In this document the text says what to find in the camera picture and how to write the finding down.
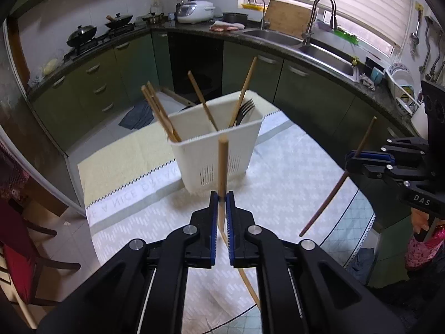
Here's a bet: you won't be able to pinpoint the dark stone kitchen countertop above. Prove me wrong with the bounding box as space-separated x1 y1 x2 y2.
26 19 428 140

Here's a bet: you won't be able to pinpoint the black cooking pot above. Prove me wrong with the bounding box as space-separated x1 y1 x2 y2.
222 12 249 25

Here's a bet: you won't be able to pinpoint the steel kitchen faucet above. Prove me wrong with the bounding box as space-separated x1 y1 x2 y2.
302 0 338 46

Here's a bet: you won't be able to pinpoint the small steel pot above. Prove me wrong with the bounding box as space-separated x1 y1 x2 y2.
141 12 165 25

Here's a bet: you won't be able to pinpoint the pink cloth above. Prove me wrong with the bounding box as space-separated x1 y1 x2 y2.
209 20 246 33

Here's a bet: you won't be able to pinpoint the pale yellow table cloth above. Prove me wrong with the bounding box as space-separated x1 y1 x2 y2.
76 90 280 209

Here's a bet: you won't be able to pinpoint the dark brown wooden chopstick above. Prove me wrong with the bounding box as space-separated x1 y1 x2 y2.
299 116 378 238

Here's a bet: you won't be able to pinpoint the green plastic item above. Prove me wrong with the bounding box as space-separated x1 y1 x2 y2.
332 28 360 46

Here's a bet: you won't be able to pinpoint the wooden cutting board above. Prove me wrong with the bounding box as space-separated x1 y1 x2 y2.
266 0 315 39

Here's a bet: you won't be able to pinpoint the wooden edged board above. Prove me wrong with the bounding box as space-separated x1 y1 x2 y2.
155 88 197 108

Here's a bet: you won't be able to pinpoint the black frying pan with lid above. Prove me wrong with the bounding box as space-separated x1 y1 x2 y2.
105 12 134 30

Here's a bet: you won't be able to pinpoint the steel double sink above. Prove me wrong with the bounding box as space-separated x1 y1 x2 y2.
241 28 360 82

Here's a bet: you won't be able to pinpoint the red wooden chair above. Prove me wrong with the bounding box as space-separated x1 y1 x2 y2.
0 198 82 307

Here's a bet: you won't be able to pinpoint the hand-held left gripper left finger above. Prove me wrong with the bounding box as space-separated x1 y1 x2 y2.
36 191 219 334

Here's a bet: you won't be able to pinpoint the patterned plate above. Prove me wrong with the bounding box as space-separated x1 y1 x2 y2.
387 62 414 87

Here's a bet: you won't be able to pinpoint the white dish rack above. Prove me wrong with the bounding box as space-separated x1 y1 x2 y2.
384 70 421 117

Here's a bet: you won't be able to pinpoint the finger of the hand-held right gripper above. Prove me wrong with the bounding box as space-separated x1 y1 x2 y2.
347 138 430 164
362 160 432 186

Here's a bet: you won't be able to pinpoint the black wok with lid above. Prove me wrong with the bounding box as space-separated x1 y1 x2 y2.
66 24 98 47

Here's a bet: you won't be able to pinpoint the black gas stove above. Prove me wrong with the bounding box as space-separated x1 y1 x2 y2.
63 23 136 60

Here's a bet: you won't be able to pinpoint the person's right hand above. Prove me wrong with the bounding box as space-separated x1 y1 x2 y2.
410 208 433 234

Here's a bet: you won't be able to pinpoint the white plastic utensil basket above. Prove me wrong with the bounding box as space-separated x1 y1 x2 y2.
168 90 264 193

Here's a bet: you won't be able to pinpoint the black built-in appliance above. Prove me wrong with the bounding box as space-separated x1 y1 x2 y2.
168 31 225 105

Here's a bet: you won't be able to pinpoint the blue grey cloth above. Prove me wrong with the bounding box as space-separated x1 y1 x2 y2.
348 247 376 282

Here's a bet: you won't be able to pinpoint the dark red patterned cloth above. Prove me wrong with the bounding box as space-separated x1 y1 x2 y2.
0 146 30 202

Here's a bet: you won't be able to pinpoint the person's right forearm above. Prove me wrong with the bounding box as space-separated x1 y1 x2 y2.
404 224 445 272

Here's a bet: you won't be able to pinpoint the green kitchen cabinets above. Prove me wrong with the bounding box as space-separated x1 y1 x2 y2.
29 30 418 168

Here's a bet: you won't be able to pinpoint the light wooden chopstick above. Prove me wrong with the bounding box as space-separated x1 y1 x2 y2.
187 70 219 133
218 137 261 310
228 56 258 129
147 81 182 143
141 85 178 143

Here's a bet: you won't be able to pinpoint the yellow food bag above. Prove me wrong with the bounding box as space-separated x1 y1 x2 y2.
42 58 60 76

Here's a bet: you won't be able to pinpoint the hanging steel ladle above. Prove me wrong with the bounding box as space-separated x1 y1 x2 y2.
409 12 422 54

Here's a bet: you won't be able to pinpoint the black fork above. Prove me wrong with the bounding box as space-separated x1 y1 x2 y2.
234 101 249 126
243 98 256 122

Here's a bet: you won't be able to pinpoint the white rice cooker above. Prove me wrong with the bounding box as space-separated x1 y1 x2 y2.
177 1 215 24

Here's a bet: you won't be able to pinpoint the white patterned tablecloth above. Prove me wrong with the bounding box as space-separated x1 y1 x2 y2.
85 109 364 334

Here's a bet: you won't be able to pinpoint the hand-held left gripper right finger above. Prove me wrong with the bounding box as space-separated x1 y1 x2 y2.
225 191 406 334

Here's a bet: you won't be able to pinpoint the grey floor cloth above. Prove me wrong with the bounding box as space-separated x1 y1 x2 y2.
118 99 155 131

